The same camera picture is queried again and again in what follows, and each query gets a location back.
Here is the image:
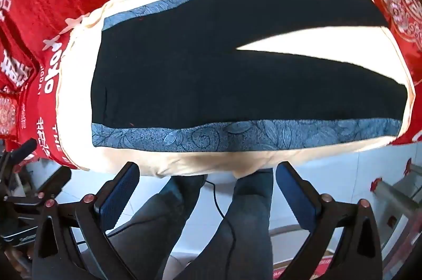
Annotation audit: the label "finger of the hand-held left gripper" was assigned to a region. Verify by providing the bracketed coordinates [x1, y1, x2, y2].
[39, 166, 72, 199]

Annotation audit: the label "cream cloth mat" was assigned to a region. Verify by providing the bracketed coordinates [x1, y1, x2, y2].
[54, 0, 416, 181]

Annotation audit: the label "person's right leg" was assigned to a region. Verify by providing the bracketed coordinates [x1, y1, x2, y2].
[173, 168, 275, 280]

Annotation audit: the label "black cable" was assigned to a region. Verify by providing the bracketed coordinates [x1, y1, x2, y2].
[205, 180, 238, 254]

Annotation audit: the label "person's leg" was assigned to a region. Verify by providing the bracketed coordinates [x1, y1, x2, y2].
[173, 168, 275, 280]
[107, 174, 208, 280]

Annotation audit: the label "black pants with blue trim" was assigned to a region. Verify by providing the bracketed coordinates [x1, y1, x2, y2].
[90, 0, 405, 154]

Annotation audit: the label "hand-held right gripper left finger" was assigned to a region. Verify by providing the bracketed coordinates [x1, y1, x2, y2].
[31, 162, 141, 280]

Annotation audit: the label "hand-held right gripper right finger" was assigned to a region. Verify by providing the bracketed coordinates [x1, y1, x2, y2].
[275, 161, 383, 280]

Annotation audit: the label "person's left leg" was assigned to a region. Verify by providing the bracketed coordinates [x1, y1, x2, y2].
[107, 174, 208, 280]

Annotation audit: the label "metal ladder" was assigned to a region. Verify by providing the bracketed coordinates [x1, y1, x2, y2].
[369, 159, 422, 234]

